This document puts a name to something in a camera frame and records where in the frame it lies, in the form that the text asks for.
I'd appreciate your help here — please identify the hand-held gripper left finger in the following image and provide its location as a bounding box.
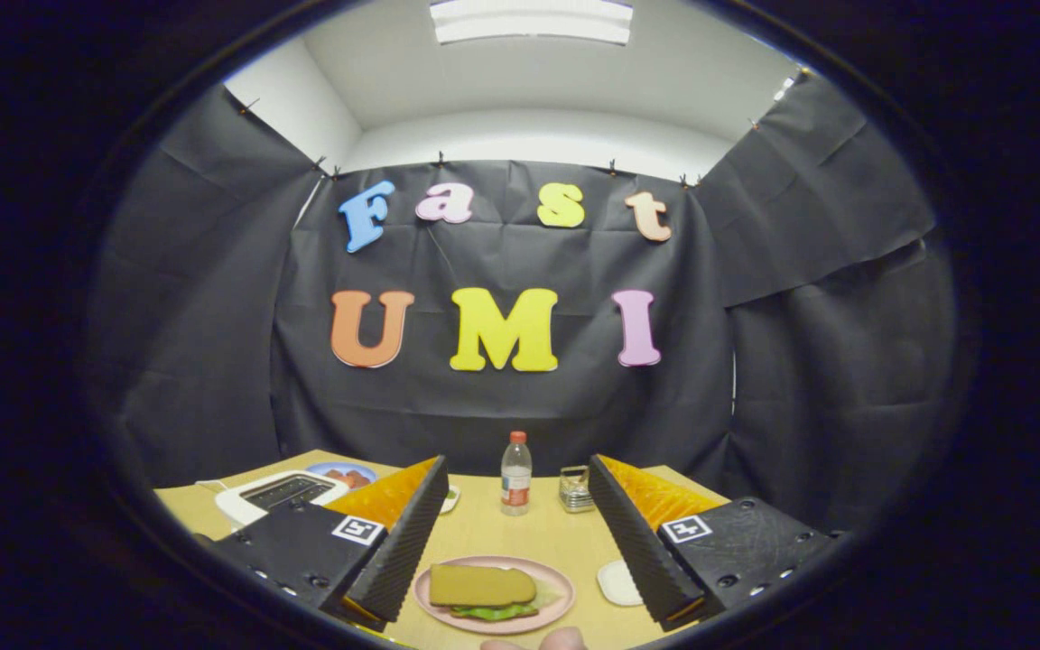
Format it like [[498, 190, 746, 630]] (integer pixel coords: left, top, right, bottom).
[[200, 454, 450, 633]]

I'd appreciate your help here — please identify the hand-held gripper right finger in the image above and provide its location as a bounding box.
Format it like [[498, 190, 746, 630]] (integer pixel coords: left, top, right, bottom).
[[587, 453, 837, 633]]

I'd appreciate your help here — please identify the brown bread slice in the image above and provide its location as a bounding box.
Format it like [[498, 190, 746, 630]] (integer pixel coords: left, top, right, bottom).
[[429, 563, 539, 608]]

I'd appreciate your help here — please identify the green lettuce leaf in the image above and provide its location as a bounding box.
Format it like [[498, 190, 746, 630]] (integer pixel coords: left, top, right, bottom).
[[448, 582, 566, 622]]

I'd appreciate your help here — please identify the white rounded square plate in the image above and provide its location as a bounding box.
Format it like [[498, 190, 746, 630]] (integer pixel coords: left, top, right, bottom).
[[597, 559, 645, 608]]

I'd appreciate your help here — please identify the round pink plate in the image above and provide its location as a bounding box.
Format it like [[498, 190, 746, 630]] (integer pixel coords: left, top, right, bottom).
[[413, 555, 576, 636]]

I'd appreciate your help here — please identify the small blue plate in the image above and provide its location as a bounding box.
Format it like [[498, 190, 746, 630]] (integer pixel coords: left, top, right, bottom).
[[306, 461, 378, 490]]

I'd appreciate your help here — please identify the clear plastic water bottle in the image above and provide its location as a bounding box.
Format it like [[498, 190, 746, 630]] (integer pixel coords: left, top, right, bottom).
[[500, 431, 534, 516]]

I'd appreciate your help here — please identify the white toaster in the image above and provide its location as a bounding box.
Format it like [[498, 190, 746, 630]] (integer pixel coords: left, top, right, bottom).
[[215, 469, 351, 531]]

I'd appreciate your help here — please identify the ceiling light panel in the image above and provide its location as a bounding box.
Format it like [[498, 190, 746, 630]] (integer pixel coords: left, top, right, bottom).
[[430, 0, 635, 46]]

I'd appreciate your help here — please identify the metal wire utensil holder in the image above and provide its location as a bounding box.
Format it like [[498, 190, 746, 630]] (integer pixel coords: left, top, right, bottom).
[[559, 465, 597, 514]]

